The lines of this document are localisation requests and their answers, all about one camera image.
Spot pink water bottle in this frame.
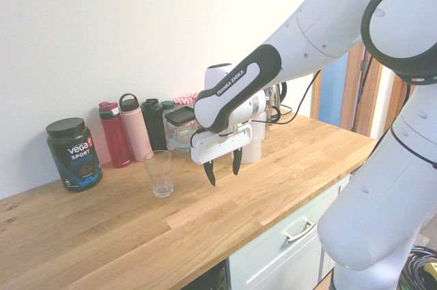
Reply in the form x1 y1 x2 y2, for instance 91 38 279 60
119 93 154 162

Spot coiled black cables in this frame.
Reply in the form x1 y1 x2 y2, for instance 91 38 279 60
399 244 437 290

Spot clear glass tumbler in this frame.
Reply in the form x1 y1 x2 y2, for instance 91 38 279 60
143 149 174 198

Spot jar with red checkered lid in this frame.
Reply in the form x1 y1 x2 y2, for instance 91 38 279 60
173 92 201 108

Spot steel electric kettle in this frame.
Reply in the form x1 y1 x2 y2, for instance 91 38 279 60
264 81 289 113

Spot dark appliance under counter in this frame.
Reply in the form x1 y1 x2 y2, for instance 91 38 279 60
196 258 229 290

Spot glass container with black lid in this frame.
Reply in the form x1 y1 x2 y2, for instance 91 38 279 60
164 105 199 159

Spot wooden door frame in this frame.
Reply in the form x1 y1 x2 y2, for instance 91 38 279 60
320 0 417 141

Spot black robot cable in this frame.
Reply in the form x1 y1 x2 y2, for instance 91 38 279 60
254 70 322 126

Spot black shaker bottle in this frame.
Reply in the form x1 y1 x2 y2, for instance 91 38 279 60
140 98 168 152

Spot glass french press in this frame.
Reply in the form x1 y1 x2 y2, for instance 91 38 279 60
265 97 282 129

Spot red water bottle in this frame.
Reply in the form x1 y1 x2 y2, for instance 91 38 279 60
98 100 132 169

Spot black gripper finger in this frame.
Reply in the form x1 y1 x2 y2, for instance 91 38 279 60
203 160 217 188
232 148 243 176

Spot black Vega protein tub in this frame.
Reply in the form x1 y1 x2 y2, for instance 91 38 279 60
46 117 104 192

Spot white pitcher with blue lid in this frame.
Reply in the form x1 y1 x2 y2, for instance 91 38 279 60
241 112 268 164

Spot white kitchen cabinet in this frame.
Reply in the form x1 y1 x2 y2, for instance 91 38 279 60
227 173 352 290

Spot yellow power box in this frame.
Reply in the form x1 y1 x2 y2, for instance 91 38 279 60
421 261 437 290

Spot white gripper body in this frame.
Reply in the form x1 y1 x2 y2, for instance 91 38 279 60
190 123 253 165

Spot silver drawer handle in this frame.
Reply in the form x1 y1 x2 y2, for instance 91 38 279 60
282 220 317 244

